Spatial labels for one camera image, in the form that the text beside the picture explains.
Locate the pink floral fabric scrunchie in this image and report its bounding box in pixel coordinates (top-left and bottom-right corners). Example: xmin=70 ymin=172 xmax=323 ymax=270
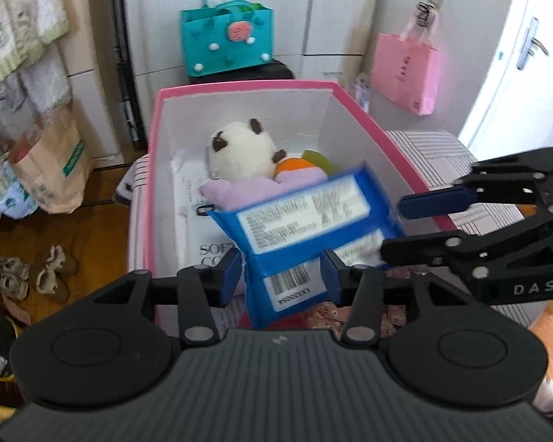
xmin=298 ymin=265 xmax=426 ymax=340

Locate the white soft cotton tissue pack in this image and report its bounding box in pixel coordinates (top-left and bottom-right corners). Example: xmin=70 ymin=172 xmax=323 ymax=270
xmin=169 ymin=148 xmax=251 ymax=327

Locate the blue wet wipes pack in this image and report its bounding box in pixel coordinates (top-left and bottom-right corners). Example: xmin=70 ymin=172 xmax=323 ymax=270
xmin=211 ymin=166 xmax=404 ymax=329

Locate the purple plush bear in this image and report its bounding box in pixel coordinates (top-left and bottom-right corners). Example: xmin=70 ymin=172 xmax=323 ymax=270
xmin=199 ymin=166 xmax=327 ymax=211

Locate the white round plush toy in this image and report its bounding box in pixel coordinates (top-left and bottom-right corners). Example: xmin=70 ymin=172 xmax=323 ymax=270
xmin=209 ymin=118 xmax=286 ymax=183

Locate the orange egg-shaped sponge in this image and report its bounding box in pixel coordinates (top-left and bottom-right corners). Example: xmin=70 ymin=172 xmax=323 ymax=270
xmin=275 ymin=157 xmax=314 ymax=176

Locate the green egg-shaped sponge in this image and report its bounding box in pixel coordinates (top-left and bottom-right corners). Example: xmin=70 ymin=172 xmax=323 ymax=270
xmin=302 ymin=150 xmax=338 ymax=177

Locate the striped pink table cloth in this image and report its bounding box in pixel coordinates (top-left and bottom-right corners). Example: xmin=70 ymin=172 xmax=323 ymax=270
xmin=116 ymin=131 xmax=522 ymax=335

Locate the pink cardboard storage box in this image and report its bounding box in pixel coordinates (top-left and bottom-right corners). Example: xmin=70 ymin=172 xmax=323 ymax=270
xmin=145 ymin=78 xmax=458 ymax=327

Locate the pink paper shopping bag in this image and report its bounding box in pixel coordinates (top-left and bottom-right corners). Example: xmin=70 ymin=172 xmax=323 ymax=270
xmin=371 ymin=2 xmax=441 ymax=116

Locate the white door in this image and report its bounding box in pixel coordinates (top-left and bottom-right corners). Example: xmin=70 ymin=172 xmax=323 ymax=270
xmin=459 ymin=0 xmax=553 ymax=160

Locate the black suitcase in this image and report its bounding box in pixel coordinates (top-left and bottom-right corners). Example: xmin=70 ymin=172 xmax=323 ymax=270
xmin=188 ymin=59 xmax=296 ymax=85

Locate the brown paper bag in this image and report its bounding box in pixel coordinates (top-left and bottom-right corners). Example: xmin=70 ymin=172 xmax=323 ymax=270
xmin=8 ymin=105 xmax=93 ymax=214

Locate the beige slipper left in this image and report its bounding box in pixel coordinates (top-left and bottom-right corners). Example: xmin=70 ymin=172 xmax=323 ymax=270
xmin=0 ymin=256 xmax=31 ymax=300

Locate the teal felt tote bag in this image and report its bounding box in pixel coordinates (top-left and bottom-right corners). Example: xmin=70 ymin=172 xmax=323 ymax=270
xmin=180 ymin=0 xmax=274 ymax=77

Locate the silver door handle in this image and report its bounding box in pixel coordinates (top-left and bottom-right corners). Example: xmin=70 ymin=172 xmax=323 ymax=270
xmin=517 ymin=17 xmax=549 ymax=71

